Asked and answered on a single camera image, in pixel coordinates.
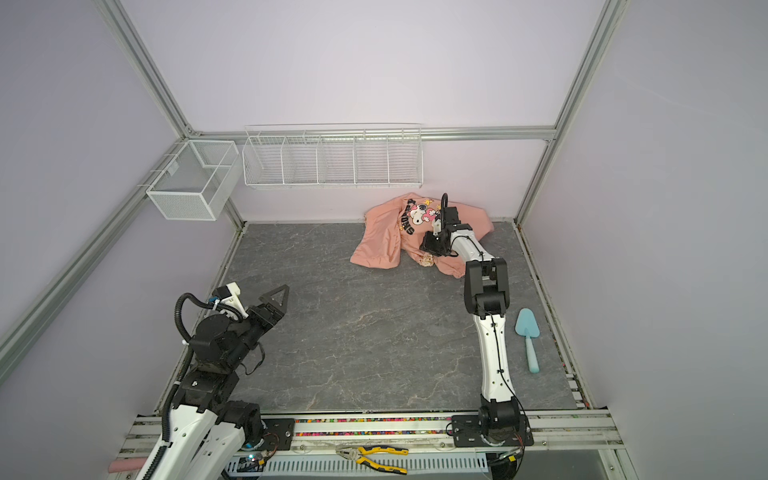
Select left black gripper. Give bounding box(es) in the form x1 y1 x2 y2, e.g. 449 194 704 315
224 286 289 369

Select pink Snoopy zip jacket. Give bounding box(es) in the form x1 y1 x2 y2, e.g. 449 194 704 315
350 193 466 278

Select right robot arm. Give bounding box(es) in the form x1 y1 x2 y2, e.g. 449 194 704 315
422 194 530 450

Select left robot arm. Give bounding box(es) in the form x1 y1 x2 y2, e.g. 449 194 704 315
137 283 294 479

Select teal silicone spatula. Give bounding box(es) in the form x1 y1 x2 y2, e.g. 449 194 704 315
515 308 540 374

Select white mesh box basket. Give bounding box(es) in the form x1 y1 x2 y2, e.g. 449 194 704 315
147 140 243 221

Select small green circuit board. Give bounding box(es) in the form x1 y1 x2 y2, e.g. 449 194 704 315
237 455 266 473

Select purple pink silicone spatula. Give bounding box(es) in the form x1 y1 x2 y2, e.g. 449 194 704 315
108 457 147 474

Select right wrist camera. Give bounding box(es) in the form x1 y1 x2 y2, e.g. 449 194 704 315
433 218 447 238

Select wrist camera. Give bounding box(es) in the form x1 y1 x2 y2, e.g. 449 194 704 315
212 282 246 316
433 218 447 238

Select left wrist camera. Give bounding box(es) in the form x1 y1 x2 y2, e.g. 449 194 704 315
212 282 246 316

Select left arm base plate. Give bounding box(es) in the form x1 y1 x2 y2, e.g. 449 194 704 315
256 417 296 452

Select white wire shelf basket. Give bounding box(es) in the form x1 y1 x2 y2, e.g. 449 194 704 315
242 123 424 188

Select white slotted cable duct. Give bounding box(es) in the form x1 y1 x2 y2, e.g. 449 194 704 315
225 452 490 479

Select yellow handled pliers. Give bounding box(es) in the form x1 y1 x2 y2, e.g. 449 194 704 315
335 444 410 476

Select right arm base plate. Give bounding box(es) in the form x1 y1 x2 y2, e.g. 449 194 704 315
448 413 534 448

